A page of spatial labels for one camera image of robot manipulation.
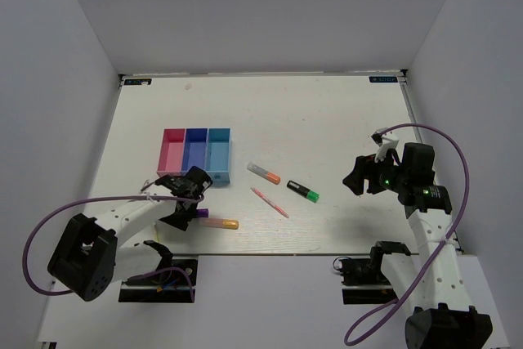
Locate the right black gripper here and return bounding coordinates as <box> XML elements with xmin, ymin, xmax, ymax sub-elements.
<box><xmin>342</xmin><ymin>147</ymin><xmax>409</xmax><ymax>195</ymax></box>

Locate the black purple cap marker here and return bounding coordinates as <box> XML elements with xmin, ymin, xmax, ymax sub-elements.
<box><xmin>196</xmin><ymin>208</ymin><xmax>209</xmax><ymax>218</ymax></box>

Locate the pink orange cap highlighter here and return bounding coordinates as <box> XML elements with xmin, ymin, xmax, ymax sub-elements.
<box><xmin>199</xmin><ymin>217</ymin><xmax>239</xmax><ymax>230</ymax></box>

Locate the black green cap marker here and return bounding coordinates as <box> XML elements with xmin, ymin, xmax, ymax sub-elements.
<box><xmin>286</xmin><ymin>181</ymin><xmax>320</xmax><ymax>203</ymax></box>

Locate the grey orange cap highlighter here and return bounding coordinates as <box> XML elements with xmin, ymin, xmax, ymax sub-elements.
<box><xmin>247</xmin><ymin>162</ymin><xmax>281</xmax><ymax>185</ymax></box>

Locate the thin pink pen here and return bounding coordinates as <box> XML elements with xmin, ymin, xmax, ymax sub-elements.
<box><xmin>250</xmin><ymin>187</ymin><xmax>289</xmax><ymax>218</ymax></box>

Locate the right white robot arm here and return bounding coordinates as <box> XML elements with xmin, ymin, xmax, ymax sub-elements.
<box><xmin>342</xmin><ymin>143</ymin><xmax>493</xmax><ymax>348</ymax></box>

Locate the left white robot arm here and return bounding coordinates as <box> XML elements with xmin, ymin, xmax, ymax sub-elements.
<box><xmin>47</xmin><ymin>166</ymin><xmax>212</xmax><ymax>302</ymax></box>

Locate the pink container bin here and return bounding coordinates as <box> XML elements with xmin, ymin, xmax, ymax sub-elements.
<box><xmin>157</xmin><ymin>128</ymin><xmax>186</xmax><ymax>177</ymax></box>

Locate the dark blue container bin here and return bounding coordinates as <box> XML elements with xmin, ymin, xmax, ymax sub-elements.
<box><xmin>181</xmin><ymin>128</ymin><xmax>208</xmax><ymax>174</ymax></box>

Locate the light blue container bin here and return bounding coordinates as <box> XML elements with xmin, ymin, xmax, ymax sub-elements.
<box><xmin>205</xmin><ymin>128</ymin><xmax>231</xmax><ymax>185</ymax></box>

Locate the right corner label sticker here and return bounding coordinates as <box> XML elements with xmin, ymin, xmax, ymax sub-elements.
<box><xmin>369</xmin><ymin>75</ymin><xmax>398</xmax><ymax>83</ymax></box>

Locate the corner label sticker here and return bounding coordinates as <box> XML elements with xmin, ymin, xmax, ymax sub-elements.
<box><xmin>123</xmin><ymin>78</ymin><xmax>152</xmax><ymax>86</ymax></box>
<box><xmin>369</xmin><ymin>75</ymin><xmax>398</xmax><ymax>83</ymax></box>

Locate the left corner label sticker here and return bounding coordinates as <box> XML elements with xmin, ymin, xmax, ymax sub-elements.
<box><xmin>123</xmin><ymin>78</ymin><xmax>152</xmax><ymax>86</ymax></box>

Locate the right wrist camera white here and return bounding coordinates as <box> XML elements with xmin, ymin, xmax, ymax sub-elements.
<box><xmin>371</xmin><ymin>128</ymin><xmax>400</xmax><ymax>163</ymax></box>

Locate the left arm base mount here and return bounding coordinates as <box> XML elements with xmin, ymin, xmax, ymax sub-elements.
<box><xmin>118</xmin><ymin>257</ymin><xmax>199</xmax><ymax>304</ymax></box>

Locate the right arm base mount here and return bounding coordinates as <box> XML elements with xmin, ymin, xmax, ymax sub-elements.
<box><xmin>333</xmin><ymin>241</ymin><xmax>411</xmax><ymax>305</ymax></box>

